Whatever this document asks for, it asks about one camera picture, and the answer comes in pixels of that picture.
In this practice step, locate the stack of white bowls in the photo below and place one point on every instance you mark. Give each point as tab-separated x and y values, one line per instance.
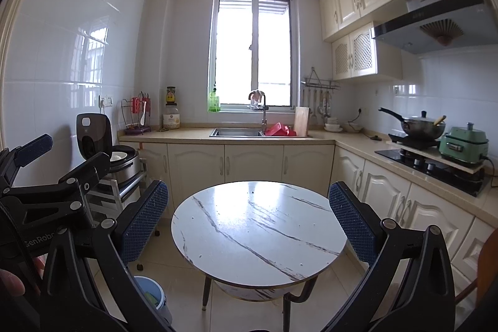
333	127

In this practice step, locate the black steel rice cooker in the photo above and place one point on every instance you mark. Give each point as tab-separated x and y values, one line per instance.
91	133

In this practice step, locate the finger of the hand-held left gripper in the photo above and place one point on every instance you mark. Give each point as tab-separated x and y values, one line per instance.
33	149
91	168

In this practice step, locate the white rolling rack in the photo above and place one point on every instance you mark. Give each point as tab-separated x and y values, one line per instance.
113	196

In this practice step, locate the green dish soap bottle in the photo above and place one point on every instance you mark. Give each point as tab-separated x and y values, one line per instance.
214	102

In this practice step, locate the green electric pot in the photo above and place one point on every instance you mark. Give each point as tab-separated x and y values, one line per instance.
465	145

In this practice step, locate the black gas stove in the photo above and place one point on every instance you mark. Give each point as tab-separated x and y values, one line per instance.
400	157

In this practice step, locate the yellow label bottle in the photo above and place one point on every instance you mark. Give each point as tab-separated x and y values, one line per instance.
171	95

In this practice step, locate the wall socket with white plug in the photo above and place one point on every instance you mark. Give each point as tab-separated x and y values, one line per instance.
105	101

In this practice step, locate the steel faucet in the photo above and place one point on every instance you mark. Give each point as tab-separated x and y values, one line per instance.
264	116

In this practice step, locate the wall socket with black plug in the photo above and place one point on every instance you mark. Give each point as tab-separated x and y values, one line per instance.
360	110

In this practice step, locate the kitchen window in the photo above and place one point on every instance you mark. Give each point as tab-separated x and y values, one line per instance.
237	44

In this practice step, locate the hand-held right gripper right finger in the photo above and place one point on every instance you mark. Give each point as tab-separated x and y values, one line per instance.
350	219

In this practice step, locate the blue trash bin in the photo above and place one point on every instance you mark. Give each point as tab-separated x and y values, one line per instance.
149	287

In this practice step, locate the white patterned bowl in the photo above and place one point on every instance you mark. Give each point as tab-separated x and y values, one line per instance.
355	128

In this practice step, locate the brown wooden chair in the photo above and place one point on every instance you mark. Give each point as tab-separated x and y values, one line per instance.
491	266

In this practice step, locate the round white marble table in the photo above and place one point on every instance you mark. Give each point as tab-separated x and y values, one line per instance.
253	231

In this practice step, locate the person's left hand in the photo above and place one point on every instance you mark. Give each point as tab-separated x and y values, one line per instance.
11	282

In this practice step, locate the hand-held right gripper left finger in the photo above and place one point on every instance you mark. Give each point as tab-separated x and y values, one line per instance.
146	217

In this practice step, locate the black induction cooker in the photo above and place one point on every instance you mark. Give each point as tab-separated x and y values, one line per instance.
410	141

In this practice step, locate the glass jar with white lid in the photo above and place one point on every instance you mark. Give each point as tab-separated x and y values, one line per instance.
171	120

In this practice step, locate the brown folding fan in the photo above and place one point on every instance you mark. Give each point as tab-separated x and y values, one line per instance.
441	30

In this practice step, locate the beige kitchen countertop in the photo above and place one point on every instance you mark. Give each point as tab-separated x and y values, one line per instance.
350	140

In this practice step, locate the pale pink cloth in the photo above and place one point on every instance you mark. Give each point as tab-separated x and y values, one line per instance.
256	96

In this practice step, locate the wooden cutting board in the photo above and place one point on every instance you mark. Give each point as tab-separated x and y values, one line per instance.
302	122

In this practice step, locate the cream lattice door cabinet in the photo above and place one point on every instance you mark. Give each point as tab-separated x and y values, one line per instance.
362	52

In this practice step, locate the steel kitchen sink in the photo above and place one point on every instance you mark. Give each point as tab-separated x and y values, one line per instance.
233	132

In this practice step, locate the metal wall utensil rack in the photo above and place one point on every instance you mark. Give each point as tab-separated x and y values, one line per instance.
321	85

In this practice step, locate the steel pan with lid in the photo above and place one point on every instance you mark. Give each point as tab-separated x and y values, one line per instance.
422	128

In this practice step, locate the grey range hood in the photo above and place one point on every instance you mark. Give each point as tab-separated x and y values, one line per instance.
404	36

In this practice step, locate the red plastic basket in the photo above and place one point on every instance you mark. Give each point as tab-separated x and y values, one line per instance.
280	130

